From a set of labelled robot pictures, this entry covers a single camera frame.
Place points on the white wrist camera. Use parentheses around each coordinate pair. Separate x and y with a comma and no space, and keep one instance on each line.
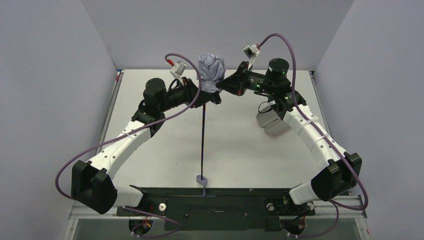
(252,52)
(177,70)

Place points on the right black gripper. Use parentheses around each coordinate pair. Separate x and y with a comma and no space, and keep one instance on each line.
(239,79)

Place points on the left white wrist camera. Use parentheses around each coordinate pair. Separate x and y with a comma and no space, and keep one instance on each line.
(177,70)

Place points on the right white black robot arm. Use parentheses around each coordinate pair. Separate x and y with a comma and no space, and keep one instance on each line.
(286,108)

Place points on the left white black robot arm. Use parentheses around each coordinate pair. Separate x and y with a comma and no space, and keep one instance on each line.
(92,180)

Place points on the pink umbrella case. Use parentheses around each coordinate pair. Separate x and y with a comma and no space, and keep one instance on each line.
(269,121)

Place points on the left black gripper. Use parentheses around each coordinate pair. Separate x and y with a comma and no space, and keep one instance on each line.
(192,89)

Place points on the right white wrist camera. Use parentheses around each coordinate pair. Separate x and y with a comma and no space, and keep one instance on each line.
(252,52)

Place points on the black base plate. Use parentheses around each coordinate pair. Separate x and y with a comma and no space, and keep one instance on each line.
(222,209)

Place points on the lilac folding umbrella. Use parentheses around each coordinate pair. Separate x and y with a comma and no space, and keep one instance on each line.
(212,68)

